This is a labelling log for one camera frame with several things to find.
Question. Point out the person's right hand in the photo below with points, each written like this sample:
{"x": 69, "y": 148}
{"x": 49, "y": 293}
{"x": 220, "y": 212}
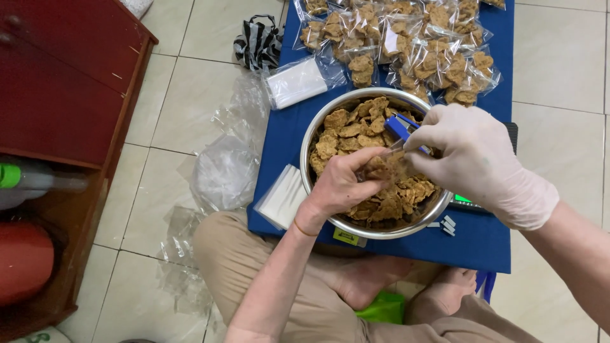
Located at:
{"x": 469, "y": 152}

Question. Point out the person's left hand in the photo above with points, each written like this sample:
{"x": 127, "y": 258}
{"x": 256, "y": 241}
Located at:
{"x": 339, "y": 183}

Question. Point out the person's right fingers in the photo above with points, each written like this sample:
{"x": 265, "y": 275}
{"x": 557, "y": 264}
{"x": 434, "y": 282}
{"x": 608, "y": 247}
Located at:
{"x": 424, "y": 143}

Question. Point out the blue stapler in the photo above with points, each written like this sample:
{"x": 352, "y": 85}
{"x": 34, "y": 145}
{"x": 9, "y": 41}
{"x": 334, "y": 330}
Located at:
{"x": 401, "y": 131}

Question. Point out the clear packet of crackers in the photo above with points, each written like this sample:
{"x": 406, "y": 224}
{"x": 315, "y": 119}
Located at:
{"x": 383, "y": 166}

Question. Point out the steel bowl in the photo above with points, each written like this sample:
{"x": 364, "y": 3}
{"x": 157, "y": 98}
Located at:
{"x": 376, "y": 164}

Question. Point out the heap of brown crackers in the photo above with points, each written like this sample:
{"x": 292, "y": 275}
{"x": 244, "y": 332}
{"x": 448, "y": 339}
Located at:
{"x": 355, "y": 131}

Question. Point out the digital scale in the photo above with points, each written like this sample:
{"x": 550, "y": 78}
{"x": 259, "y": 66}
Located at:
{"x": 481, "y": 190}

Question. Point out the strips of staples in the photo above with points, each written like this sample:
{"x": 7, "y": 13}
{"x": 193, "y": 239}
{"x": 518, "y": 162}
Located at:
{"x": 444, "y": 225}

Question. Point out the pile of filled cracker packets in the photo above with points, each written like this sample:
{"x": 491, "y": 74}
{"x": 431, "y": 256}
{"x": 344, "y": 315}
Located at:
{"x": 405, "y": 45}

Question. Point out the blue low table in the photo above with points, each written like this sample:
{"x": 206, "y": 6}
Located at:
{"x": 476, "y": 243}

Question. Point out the pack of empty clear bags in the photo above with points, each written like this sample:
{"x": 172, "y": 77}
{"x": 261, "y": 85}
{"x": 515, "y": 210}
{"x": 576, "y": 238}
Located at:
{"x": 282, "y": 197}
{"x": 298, "y": 82}

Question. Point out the thin wrist band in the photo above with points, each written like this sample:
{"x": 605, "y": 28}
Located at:
{"x": 305, "y": 230}

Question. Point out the green plastic bag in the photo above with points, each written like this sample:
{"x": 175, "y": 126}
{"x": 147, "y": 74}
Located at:
{"x": 383, "y": 308}

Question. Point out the clear plastic sheet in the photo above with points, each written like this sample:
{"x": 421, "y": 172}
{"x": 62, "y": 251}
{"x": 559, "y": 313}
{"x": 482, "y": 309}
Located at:
{"x": 245, "y": 107}

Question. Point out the person's legs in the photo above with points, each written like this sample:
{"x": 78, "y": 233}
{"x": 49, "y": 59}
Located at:
{"x": 305, "y": 290}

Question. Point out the black white striped bag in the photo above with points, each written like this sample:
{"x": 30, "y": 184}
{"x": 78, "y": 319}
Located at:
{"x": 258, "y": 44}

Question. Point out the crumpled clear plastic bag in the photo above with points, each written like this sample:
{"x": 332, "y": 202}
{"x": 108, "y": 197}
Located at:
{"x": 225, "y": 172}

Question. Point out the clear plastic wrapper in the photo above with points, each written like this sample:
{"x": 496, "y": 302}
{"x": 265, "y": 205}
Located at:
{"x": 183, "y": 267}

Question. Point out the red wooden cabinet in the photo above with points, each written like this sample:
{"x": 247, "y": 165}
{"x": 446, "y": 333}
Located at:
{"x": 62, "y": 124}

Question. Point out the green capped bottle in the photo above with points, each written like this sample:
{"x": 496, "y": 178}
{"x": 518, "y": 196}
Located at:
{"x": 33, "y": 183}

